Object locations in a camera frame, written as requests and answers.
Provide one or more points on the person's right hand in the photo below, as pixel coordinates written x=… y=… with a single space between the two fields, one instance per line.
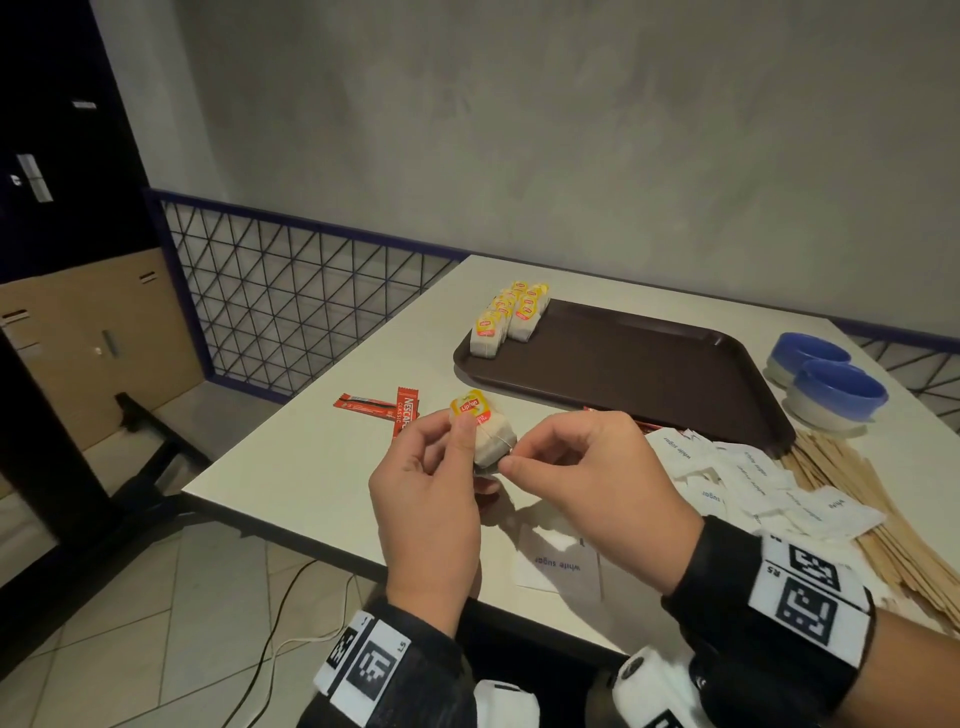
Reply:
x=615 y=487

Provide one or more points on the person's left hand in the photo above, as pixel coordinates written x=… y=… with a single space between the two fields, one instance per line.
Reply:
x=427 y=510

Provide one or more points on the pile of red coffee sticks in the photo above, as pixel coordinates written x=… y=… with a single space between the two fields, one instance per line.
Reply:
x=405 y=409

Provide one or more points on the dark brown tray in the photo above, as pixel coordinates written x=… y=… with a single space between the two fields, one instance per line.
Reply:
x=637 y=375

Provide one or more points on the pile of white sugar packets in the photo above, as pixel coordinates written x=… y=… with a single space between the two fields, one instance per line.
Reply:
x=750 y=480

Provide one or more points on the row of tea bags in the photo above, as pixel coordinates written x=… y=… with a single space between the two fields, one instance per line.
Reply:
x=484 y=341

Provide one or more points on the pile of wooden stir sticks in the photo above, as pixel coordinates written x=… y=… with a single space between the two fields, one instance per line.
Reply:
x=900 y=540

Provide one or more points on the person's right forearm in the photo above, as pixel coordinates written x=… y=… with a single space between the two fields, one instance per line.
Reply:
x=915 y=675

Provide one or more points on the black right wrist band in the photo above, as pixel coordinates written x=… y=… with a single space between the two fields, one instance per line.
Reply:
x=712 y=585

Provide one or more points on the black wrist band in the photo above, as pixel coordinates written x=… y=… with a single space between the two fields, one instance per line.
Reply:
x=712 y=585
x=427 y=675

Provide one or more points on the black left wrist band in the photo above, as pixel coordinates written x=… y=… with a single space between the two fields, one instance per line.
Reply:
x=427 y=675

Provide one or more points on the blue and white mug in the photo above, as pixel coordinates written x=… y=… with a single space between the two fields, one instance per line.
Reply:
x=836 y=390
x=810 y=346

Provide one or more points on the light wooden cabinet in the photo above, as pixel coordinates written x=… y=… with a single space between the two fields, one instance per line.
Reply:
x=75 y=360

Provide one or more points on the dark blue metal locker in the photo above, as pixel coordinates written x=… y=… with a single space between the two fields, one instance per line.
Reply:
x=67 y=150

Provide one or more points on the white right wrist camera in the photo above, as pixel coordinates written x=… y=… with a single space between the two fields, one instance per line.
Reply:
x=652 y=690

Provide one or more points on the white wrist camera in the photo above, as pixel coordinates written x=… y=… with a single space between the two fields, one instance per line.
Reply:
x=652 y=690
x=506 y=705

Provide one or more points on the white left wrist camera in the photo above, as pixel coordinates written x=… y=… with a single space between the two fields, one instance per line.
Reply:
x=506 y=705

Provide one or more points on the black side table frame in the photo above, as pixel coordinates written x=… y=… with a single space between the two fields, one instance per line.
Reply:
x=150 y=420

